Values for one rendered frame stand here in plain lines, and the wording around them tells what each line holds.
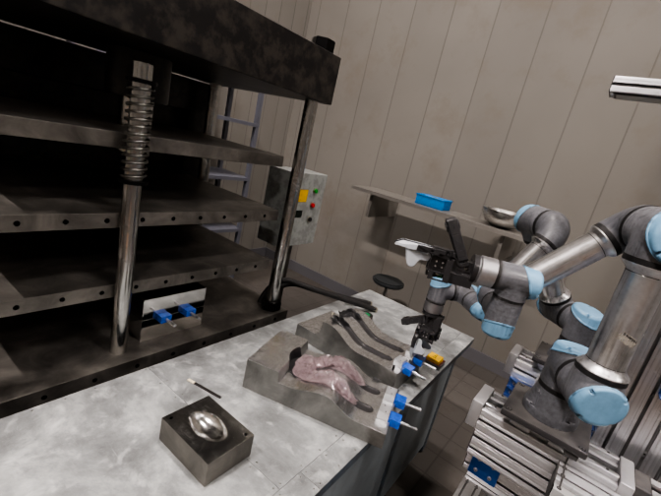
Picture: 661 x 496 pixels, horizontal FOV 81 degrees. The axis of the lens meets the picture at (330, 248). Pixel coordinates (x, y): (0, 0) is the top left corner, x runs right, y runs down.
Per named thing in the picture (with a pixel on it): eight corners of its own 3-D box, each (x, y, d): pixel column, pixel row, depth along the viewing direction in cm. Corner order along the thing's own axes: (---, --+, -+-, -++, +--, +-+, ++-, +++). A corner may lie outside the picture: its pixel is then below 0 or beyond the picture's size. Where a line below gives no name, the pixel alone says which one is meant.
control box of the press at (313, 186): (282, 399, 253) (331, 176, 215) (247, 419, 229) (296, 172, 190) (259, 381, 265) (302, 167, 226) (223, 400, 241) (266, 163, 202)
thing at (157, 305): (201, 324, 168) (206, 287, 163) (140, 341, 146) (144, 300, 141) (140, 280, 194) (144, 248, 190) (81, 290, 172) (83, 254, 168)
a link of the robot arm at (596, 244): (633, 192, 103) (466, 282, 117) (659, 196, 92) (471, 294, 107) (655, 228, 104) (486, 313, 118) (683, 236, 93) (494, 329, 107)
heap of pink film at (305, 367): (367, 381, 142) (373, 363, 140) (354, 408, 125) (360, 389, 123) (303, 355, 149) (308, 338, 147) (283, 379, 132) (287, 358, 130)
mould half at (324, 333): (418, 370, 169) (427, 343, 165) (390, 394, 148) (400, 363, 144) (329, 321, 195) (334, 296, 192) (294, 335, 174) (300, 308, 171)
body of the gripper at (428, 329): (431, 346, 151) (440, 319, 148) (411, 337, 156) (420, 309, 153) (438, 341, 158) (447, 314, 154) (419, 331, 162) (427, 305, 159)
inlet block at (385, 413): (415, 431, 126) (420, 417, 125) (413, 441, 122) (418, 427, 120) (377, 415, 130) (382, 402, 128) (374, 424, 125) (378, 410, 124)
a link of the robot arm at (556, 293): (561, 336, 158) (530, 218, 140) (537, 318, 173) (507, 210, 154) (587, 323, 159) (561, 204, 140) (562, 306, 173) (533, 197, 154)
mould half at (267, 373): (395, 403, 144) (403, 377, 141) (381, 449, 119) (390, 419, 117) (276, 353, 157) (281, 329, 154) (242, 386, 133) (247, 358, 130)
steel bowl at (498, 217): (527, 232, 305) (532, 217, 301) (517, 235, 277) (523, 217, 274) (484, 219, 323) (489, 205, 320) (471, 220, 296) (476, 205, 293)
